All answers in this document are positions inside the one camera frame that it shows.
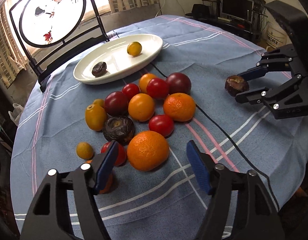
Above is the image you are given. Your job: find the large orange mandarin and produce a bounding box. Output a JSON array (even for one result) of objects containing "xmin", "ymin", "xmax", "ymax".
[{"xmin": 127, "ymin": 131, "xmax": 169, "ymax": 171}]

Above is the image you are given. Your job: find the white bucket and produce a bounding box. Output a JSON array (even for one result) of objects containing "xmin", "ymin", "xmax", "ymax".
[{"xmin": 266, "ymin": 22, "xmax": 287, "ymax": 49}]

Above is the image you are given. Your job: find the computer monitor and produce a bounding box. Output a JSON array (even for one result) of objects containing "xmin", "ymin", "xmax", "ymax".
[{"xmin": 220, "ymin": 0, "xmax": 254, "ymax": 23}]

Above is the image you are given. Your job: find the small yellow kumquat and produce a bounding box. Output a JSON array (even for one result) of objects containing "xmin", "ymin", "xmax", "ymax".
[{"xmin": 76, "ymin": 142, "xmax": 94, "ymax": 160}]

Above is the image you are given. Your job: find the black hat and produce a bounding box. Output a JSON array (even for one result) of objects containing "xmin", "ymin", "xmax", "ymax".
[{"xmin": 185, "ymin": 4, "xmax": 210, "ymax": 18}]

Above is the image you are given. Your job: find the blue plaid tablecloth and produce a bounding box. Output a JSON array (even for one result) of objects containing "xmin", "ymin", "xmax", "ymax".
[{"xmin": 10, "ymin": 16, "xmax": 308, "ymax": 239}]

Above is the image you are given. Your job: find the dark purple plum right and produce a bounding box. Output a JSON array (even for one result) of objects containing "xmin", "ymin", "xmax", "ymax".
[{"xmin": 166, "ymin": 73, "xmax": 191, "ymax": 94}]

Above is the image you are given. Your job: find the white plastic bag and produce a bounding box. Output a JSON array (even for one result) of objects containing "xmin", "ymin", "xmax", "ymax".
[{"xmin": 8, "ymin": 103, "xmax": 24, "ymax": 126}]

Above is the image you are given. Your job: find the oblong yellow kumquat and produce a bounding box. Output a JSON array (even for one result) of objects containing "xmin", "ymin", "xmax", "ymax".
[{"xmin": 85, "ymin": 104, "xmax": 107, "ymax": 132}]

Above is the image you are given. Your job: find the large wrinkled passion fruit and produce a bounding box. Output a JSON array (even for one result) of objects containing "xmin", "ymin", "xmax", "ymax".
[{"xmin": 102, "ymin": 116, "xmax": 136, "ymax": 146}]

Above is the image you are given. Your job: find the small kumquat behind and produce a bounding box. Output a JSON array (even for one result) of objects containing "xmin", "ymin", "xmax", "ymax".
[{"xmin": 93, "ymin": 99, "xmax": 105, "ymax": 108}]

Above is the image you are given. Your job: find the dark red plum left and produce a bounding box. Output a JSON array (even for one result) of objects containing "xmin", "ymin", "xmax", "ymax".
[{"xmin": 104, "ymin": 91, "xmax": 129, "ymax": 116}]

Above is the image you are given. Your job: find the orange tomato behind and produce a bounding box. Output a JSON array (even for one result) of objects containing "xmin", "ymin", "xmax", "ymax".
[{"xmin": 138, "ymin": 73, "xmax": 156, "ymax": 94}]

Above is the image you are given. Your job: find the orange tomato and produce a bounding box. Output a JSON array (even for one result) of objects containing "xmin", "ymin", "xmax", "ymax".
[
  {"xmin": 128, "ymin": 93, "xmax": 155, "ymax": 122},
  {"xmin": 138, "ymin": 73, "xmax": 156, "ymax": 94}
]

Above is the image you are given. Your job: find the small red tomato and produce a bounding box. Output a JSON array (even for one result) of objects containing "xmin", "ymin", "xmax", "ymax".
[{"xmin": 121, "ymin": 83, "xmax": 140, "ymax": 101}]

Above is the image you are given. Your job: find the beige checked curtain left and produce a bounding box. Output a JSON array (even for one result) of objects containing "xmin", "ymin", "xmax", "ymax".
[{"xmin": 0, "ymin": 5, "xmax": 28, "ymax": 88}]

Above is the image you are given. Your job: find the white round plate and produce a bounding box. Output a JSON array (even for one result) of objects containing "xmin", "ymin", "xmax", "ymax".
[{"xmin": 73, "ymin": 34, "xmax": 163, "ymax": 85}]

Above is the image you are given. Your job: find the bird painting screen stand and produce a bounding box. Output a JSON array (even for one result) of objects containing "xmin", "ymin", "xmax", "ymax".
[{"xmin": 8, "ymin": 0, "xmax": 110, "ymax": 92}]

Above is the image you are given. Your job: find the black cable on table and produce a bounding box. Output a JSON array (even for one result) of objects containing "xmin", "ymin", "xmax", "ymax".
[{"xmin": 150, "ymin": 62, "xmax": 281, "ymax": 212}]

